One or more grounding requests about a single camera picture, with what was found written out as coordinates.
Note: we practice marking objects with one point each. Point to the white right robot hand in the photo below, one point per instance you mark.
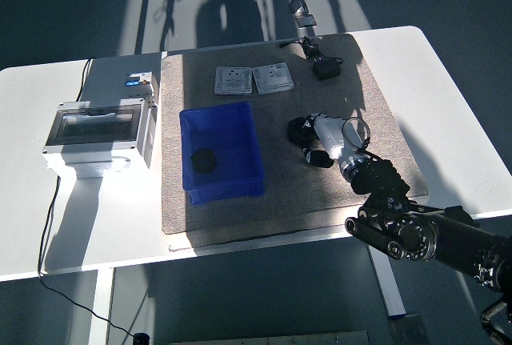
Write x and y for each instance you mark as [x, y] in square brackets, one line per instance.
[332, 137]

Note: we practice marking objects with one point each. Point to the black hexagonal nut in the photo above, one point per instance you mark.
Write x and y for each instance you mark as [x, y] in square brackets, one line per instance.
[204, 161]
[295, 133]

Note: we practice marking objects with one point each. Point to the blue plastic box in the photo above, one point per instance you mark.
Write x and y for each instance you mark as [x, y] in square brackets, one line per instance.
[232, 189]

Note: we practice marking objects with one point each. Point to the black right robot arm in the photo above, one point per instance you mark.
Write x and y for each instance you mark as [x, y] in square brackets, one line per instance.
[380, 181]

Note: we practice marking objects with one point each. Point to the black power adapter plug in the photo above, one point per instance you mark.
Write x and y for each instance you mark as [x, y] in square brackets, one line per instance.
[326, 69]

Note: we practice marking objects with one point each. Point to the white socket panel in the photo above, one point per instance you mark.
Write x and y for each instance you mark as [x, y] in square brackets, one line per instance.
[233, 81]
[273, 78]

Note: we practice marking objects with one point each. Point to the shiny metal floor fixture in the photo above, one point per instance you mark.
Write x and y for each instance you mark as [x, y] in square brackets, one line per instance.
[304, 21]

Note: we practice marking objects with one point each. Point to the grey-brown mat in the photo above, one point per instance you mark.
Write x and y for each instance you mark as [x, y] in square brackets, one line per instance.
[240, 221]

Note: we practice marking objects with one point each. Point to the white table leg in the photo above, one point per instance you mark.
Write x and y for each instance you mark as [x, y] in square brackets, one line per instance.
[100, 305]
[391, 293]

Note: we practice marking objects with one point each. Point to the small breaker with blue label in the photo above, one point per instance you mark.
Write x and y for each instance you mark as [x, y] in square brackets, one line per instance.
[140, 77]

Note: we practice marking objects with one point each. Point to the grey table foot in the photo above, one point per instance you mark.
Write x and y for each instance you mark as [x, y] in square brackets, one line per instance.
[406, 331]

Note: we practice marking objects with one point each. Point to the black floor plug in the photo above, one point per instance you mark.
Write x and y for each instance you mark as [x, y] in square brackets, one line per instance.
[141, 338]

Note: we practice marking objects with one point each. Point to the white enclosure with clear lid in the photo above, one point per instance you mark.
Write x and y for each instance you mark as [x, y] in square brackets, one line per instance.
[96, 147]

